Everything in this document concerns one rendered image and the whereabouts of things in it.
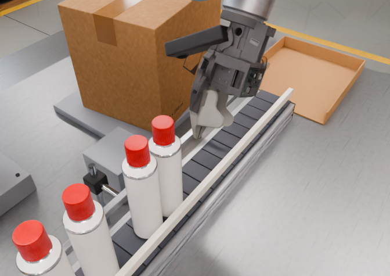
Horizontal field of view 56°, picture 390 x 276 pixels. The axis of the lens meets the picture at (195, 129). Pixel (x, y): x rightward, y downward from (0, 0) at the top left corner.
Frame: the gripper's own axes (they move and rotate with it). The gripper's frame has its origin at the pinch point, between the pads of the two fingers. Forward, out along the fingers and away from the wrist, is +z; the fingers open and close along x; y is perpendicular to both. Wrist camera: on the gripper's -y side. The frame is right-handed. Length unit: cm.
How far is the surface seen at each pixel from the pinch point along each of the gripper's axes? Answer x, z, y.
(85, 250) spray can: -22.2, 14.1, 1.7
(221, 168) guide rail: 7.4, 7.1, 4.2
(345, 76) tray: 61, -15, 10
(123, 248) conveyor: -9.9, 20.9, -0.8
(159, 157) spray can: -10.4, 2.9, 1.2
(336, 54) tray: 65, -20, 5
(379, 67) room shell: 245, -25, 1
